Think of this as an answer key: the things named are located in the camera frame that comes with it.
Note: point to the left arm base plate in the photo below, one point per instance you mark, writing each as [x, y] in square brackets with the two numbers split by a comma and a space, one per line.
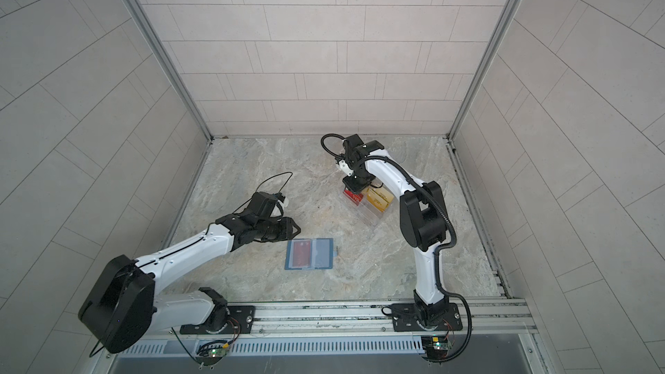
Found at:
[231, 320]

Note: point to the green circuit board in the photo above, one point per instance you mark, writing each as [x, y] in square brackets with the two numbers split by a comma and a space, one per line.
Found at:
[212, 352]
[435, 348]

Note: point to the red cards right stack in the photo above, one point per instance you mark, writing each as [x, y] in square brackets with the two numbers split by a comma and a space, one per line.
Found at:
[353, 197]

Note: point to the right green circuit board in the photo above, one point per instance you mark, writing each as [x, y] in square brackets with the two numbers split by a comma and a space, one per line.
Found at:
[435, 348]

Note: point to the left green circuit board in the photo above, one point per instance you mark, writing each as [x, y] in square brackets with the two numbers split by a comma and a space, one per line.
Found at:
[212, 352]

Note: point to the aluminium mounting rail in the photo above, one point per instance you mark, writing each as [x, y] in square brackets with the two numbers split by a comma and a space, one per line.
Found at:
[272, 319]

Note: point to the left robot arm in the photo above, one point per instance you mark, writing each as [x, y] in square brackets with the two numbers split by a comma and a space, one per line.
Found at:
[129, 299]

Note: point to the clear acrylic card stand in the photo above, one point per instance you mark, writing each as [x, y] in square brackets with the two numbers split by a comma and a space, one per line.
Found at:
[365, 211]

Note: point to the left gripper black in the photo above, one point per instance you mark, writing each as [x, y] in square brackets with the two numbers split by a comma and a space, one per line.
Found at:
[288, 230]

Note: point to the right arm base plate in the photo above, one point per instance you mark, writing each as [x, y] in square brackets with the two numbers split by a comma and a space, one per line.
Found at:
[412, 317]

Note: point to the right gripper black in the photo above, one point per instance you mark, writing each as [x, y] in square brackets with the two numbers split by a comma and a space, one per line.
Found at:
[352, 186]

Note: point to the gold cards right stack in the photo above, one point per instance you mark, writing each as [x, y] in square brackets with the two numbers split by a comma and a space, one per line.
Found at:
[380, 198]

